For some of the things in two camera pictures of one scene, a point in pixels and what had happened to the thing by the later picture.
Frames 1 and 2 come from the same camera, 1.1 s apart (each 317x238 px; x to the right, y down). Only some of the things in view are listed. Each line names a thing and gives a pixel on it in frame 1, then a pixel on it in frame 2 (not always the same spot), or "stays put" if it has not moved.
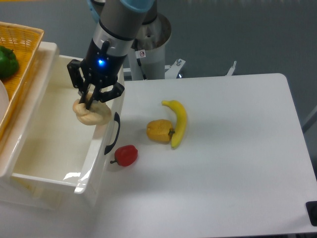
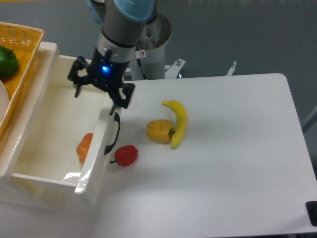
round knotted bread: (99, 113) → (82, 147)
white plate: (4, 100) stays put
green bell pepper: (9, 64) stays put
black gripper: (98, 72) → (107, 72)
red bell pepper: (126, 155) stays put
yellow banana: (180, 130) stays put
